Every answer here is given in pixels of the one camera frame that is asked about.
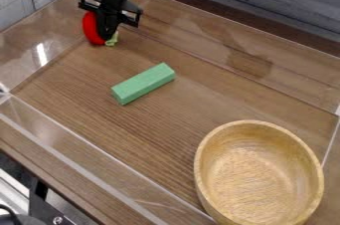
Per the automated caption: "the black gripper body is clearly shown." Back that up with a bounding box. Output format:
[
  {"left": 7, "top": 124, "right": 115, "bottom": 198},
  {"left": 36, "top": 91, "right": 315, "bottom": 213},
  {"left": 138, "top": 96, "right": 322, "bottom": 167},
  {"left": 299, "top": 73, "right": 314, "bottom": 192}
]
[{"left": 79, "top": 0, "right": 144, "bottom": 28}]

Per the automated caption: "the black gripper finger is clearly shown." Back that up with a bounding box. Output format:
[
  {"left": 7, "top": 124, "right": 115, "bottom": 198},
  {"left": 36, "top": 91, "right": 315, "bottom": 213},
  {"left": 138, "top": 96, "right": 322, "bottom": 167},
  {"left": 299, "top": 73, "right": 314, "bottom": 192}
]
[
  {"left": 96, "top": 10, "right": 112, "bottom": 40},
  {"left": 110, "top": 15, "right": 120, "bottom": 37}
]

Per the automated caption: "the red plush strawberry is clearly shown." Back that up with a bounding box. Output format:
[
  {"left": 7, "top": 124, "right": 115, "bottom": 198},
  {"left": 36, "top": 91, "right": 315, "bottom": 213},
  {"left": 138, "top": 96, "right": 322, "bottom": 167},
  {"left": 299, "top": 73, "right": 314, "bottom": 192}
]
[{"left": 83, "top": 12, "right": 119, "bottom": 47}]

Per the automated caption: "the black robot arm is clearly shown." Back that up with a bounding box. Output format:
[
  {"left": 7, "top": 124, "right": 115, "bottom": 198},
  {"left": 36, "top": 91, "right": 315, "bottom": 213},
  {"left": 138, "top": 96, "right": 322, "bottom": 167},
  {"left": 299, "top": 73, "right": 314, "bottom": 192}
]
[{"left": 79, "top": 0, "right": 144, "bottom": 45}]

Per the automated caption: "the green rectangular block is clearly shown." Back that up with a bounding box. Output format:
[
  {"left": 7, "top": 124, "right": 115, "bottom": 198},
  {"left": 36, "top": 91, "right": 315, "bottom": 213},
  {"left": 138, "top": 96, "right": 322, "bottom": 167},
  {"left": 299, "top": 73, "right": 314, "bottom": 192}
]
[{"left": 112, "top": 63, "right": 175, "bottom": 106}]

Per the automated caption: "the wooden bowl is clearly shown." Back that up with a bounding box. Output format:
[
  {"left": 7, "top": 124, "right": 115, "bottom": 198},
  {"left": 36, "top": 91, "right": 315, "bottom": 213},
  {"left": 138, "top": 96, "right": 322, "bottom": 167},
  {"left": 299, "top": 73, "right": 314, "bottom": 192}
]
[{"left": 194, "top": 119, "right": 324, "bottom": 225}]

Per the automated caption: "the clear acrylic enclosure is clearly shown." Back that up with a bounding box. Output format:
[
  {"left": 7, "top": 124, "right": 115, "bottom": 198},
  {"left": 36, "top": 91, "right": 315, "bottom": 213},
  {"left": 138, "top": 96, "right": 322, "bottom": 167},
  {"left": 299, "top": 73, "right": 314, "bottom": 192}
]
[{"left": 0, "top": 0, "right": 340, "bottom": 225}]

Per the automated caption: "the black metal table bracket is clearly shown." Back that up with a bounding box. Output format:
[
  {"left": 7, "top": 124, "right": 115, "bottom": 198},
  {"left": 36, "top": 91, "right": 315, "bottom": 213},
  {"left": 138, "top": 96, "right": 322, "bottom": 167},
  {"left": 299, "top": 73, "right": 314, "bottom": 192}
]
[{"left": 28, "top": 179, "right": 76, "bottom": 225}]

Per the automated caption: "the black cable lower left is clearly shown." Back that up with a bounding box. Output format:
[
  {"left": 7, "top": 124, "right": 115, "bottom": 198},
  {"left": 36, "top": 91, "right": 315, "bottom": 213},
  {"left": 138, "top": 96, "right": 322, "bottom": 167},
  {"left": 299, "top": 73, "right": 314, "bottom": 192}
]
[{"left": 0, "top": 203, "right": 22, "bottom": 225}]

